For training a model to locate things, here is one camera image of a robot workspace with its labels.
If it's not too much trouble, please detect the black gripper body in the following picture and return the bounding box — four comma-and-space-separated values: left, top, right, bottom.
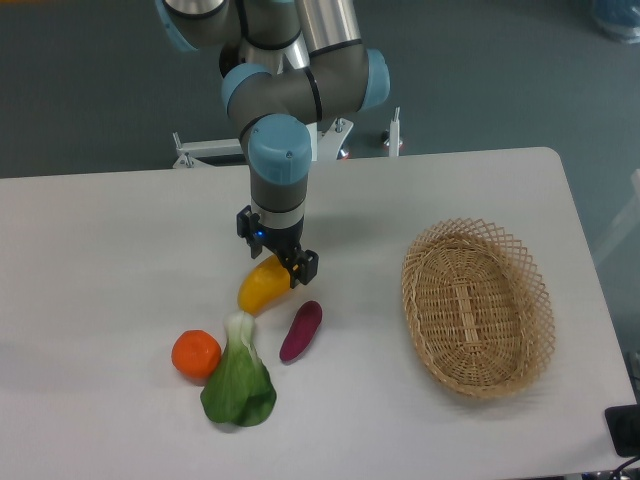
252, 219, 304, 260

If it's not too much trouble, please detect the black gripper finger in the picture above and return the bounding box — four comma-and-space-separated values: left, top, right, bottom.
236, 205, 264, 259
279, 247, 319, 289

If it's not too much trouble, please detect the yellow mango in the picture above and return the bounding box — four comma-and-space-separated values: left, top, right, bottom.
237, 255, 290, 316

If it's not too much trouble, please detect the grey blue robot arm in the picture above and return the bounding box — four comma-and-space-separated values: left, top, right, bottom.
156, 1, 390, 286

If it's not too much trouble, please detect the purple sweet potato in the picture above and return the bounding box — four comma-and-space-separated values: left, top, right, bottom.
279, 300, 323, 363

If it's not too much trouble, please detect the orange tangerine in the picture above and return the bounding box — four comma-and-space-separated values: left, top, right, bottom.
171, 330, 222, 380

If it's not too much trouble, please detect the green bok choy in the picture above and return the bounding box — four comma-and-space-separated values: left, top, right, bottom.
200, 311, 277, 427

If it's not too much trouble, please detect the woven wicker basket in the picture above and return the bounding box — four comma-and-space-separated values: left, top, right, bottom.
401, 218, 556, 400

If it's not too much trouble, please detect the black device at edge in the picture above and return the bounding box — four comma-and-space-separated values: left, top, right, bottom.
604, 404, 639, 457

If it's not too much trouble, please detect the blue bag in corner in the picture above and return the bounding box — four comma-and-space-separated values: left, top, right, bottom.
590, 0, 639, 44

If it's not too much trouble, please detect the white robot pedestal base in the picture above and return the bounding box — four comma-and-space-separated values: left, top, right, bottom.
172, 106, 404, 169

